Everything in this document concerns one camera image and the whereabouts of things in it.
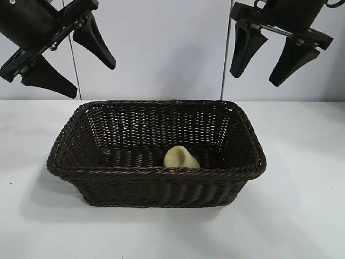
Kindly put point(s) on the dark brown wicker basket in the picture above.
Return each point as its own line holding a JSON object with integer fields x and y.
{"x": 161, "y": 189}

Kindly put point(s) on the pale yellow egg yolk pastry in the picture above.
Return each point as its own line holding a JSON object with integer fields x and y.
{"x": 178, "y": 159}

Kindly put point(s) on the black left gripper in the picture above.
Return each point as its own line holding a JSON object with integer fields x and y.
{"x": 27, "y": 19}

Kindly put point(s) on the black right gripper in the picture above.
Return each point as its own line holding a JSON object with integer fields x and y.
{"x": 288, "y": 13}

